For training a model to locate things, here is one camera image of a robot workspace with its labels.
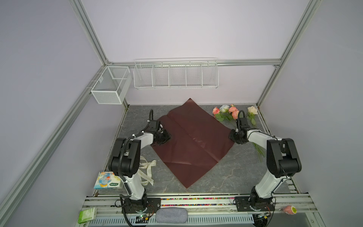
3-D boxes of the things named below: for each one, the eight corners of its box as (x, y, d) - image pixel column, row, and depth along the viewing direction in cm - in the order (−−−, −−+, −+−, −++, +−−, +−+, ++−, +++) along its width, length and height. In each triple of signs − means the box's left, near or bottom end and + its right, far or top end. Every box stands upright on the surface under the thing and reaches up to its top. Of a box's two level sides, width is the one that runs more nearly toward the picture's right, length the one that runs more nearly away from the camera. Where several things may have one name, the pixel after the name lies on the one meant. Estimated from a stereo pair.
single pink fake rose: (215, 122, 112) (216, 119, 108) (211, 110, 119) (212, 107, 116) (222, 121, 112) (223, 118, 109) (217, 110, 120) (218, 106, 116)
